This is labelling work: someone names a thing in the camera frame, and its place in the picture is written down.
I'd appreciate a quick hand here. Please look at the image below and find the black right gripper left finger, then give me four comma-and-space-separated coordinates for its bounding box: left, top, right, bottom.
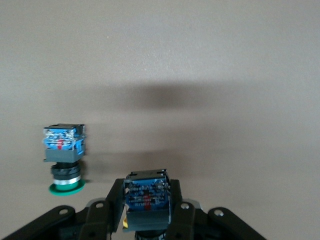
0, 178, 126, 240

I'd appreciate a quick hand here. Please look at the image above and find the red push button switch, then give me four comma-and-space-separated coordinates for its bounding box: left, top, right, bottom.
122, 169, 174, 240

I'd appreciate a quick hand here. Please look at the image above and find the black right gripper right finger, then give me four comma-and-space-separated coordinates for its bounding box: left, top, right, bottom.
165, 179, 269, 240

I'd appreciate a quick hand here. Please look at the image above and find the green push button switch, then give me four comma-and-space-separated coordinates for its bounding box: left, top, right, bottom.
40, 122, 87, 197

